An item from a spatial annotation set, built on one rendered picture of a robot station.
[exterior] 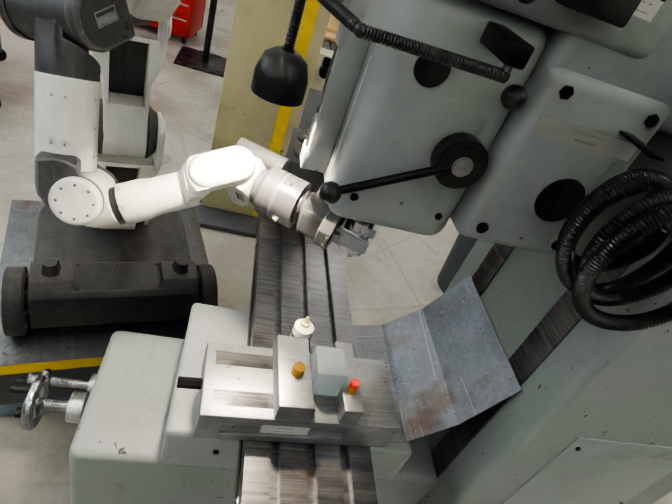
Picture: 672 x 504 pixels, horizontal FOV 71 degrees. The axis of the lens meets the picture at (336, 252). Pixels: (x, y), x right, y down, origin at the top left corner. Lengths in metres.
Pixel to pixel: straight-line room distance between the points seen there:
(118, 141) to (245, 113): 1.31
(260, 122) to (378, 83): 2.02
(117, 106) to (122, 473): 0.83
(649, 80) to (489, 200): 0.23
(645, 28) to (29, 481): 1.86
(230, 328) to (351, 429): 0.40
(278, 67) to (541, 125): 0.33
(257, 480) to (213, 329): 0.39
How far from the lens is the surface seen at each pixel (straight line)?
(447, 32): 0.60
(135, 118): 1.34
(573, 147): 0.70
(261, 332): 1.03
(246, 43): 2.47
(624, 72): 0.69
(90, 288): 1.53
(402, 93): 0.61
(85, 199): 0.85
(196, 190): 0.82
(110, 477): 1.16
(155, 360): 1.21
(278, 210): 0.81
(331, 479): 0.89
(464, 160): 0.63
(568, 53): 0.65
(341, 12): 0.53
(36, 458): 1.91
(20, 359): 1.63
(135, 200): 0.86
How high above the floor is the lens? 1.68
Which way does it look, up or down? 36 degrees down
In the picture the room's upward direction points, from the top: 22 degrees clockwise
